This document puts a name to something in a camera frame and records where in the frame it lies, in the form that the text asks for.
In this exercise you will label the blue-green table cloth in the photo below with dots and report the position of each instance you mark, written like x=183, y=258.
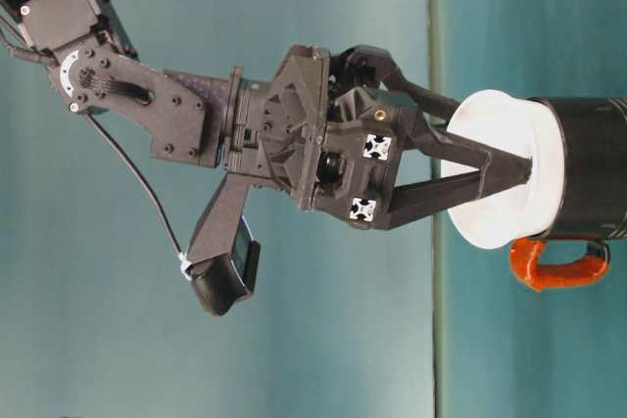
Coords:
x=490, y=339

